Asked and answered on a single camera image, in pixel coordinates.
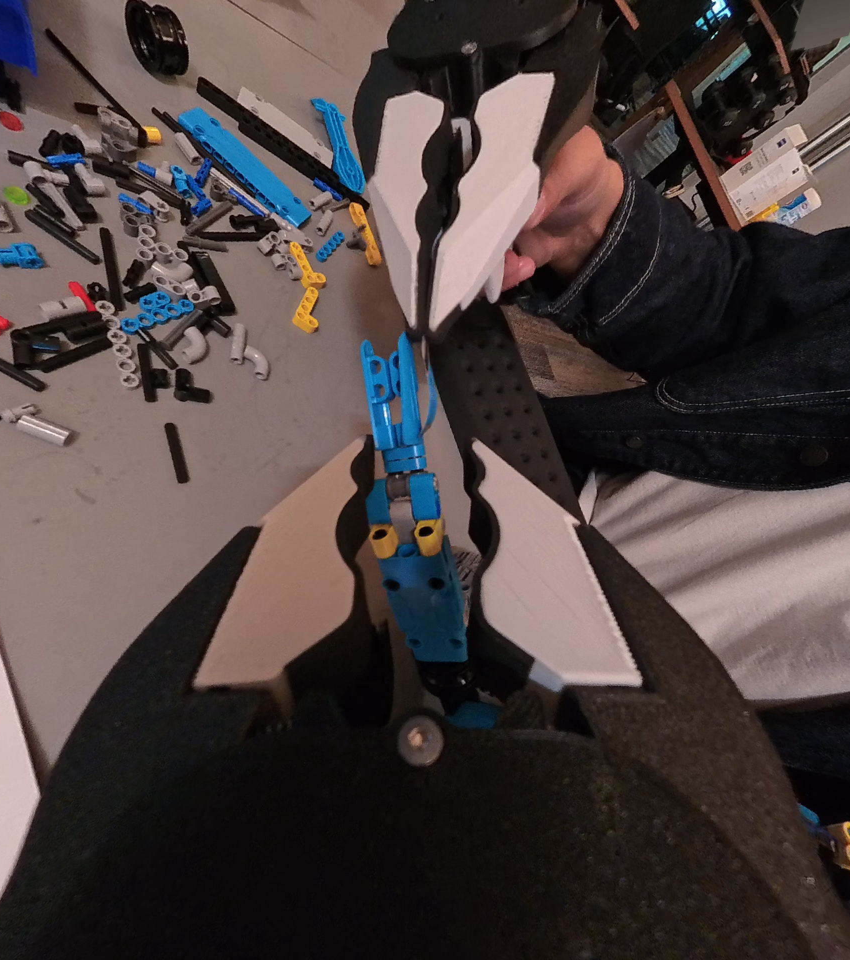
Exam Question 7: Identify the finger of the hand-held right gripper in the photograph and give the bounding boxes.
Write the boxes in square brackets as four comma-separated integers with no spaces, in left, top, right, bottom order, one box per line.
[427,71,559,336]
[365,91,447,336]

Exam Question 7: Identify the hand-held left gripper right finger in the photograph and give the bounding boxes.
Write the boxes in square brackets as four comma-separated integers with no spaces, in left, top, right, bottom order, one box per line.
[464,438,645,693]

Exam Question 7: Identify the dark denim jacket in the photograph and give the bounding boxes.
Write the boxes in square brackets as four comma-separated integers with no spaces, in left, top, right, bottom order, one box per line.
[758,693,850,826]

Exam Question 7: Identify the brown-edged work table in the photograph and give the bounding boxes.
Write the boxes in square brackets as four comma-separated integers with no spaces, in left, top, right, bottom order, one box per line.
[608,0,805,231]

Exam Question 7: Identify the black perforated mat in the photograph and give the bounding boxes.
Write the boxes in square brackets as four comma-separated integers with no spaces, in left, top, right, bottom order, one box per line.
[425,306,589,526]

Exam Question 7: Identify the pile of small brick parts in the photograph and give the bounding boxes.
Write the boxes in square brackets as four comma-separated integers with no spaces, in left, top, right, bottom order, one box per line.
[0,28,385,460]

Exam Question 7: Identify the person's right hand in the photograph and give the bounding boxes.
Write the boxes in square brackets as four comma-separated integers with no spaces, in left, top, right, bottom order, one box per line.
[501,126,626,292]

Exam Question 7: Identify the black axle rod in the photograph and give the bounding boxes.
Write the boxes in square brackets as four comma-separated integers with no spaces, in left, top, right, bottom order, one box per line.
[163,422,191,485]

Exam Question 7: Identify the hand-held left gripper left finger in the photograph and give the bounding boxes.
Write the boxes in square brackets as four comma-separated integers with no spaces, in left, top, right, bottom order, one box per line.
[192,435,396,727]

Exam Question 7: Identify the blue brick robot arm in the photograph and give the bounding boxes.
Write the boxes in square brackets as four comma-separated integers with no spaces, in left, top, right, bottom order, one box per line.
[359,333,473,680]

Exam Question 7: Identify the grey desk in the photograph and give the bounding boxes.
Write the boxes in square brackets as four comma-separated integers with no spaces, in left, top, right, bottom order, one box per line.
[0,0,531,826]

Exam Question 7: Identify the black toy wheel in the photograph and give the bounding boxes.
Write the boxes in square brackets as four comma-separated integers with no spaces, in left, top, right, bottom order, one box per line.
[124,0,192,77]

